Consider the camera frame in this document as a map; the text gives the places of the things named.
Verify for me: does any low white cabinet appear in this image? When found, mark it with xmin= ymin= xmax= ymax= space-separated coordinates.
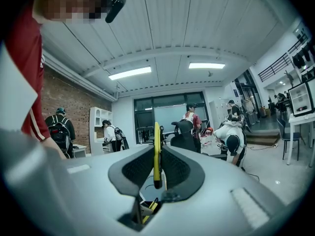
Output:
xmin=72 ymin=143 xmax=87 ymax=158

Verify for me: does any wooden step platform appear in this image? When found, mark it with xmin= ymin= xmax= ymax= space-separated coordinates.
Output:
xmin=246 ymin=129 xmax=281 ymax=147

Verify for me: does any tall white arched cabinet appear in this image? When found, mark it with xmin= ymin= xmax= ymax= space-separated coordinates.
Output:
xmin=88 ymin=106 xmax=113 ymax=156

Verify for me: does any person's black head camera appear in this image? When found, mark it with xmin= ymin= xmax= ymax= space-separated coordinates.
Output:
xmin=104 ymin=0 xmax=126 ymax=24

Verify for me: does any black framed display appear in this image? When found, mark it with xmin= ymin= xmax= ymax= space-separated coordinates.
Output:
xmin=287 ymin=82 xmax=315 ymax=118

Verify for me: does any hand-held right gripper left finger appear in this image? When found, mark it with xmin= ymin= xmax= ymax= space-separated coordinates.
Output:
xmin=61 ymin=144 xmax=157 ymax=236

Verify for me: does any dark blue chair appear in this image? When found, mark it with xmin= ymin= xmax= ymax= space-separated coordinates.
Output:
xmin=276 ymin=118 xmax=301 ymax=161

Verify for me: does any black office chair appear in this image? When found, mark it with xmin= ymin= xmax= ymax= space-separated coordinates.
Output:
xmin=169 ymin=120 xmax=202 ymax=154

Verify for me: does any person's left forearm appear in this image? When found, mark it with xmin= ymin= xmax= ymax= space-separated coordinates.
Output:
xmin=41 ymin=136 xmax=68 ymax=160

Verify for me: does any person's head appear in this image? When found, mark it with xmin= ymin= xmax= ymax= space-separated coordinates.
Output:
xmin=33 ymin=0 xmax=108 ymax=26

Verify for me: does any dark framed window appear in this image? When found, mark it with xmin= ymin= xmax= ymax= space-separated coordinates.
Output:
xmin=133 ymin=91 xmax=210 ymax=145

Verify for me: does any person's red jersey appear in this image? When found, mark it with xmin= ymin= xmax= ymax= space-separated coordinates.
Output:
xmin=4 ymin=2 xmax=62 ymax=143

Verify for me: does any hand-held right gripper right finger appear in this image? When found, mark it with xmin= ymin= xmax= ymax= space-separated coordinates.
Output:
xmin=142 ymin=145 xmax=289 ymax=236

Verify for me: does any wall shelf with black items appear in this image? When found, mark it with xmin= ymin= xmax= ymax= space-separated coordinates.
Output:
xmin=286 ymin=26 xmax=315 ymax=83

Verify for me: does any white table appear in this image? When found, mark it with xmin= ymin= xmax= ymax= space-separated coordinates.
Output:
xmin=287 ymin=112 xmax=315 ymax=168

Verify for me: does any ceiling light panel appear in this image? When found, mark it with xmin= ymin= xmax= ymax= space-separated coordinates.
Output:
xmin=188 ymin=61 xmax=226 ymax=70
xmin=107 ymin=66 xmax=153 ymax=81

